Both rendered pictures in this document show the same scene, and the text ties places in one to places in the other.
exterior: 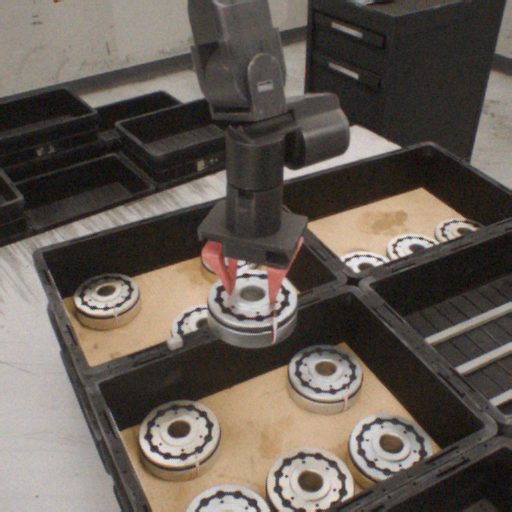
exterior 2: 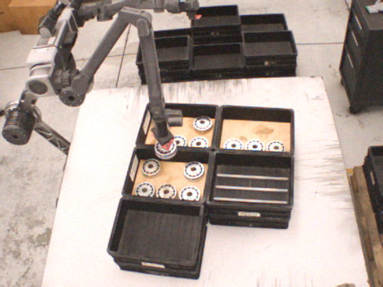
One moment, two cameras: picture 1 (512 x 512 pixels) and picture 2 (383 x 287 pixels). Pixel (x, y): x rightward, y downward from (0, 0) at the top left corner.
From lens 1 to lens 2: 1.43 m
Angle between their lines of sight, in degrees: 35
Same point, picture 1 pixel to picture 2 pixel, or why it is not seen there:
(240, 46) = (152, 103)
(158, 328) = not seen: hidden behind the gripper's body
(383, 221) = (262, 130)
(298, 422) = (180, 178)
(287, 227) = (167, 137)
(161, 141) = (262, 43)
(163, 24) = not seen: outside the picture
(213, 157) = (273, 61)
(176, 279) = (186, 123)
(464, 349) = (239, 182)
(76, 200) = (219, 57)
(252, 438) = (167, 176)
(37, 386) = not seen: hidden behind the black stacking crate
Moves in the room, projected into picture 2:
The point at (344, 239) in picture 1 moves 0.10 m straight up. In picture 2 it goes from (244, 131) to (243, 119)
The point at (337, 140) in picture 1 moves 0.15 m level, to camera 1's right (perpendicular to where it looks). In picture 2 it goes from (177, 124) to (206, 139)
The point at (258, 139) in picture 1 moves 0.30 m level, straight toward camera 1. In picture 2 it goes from (156, 120) to (109, 169)
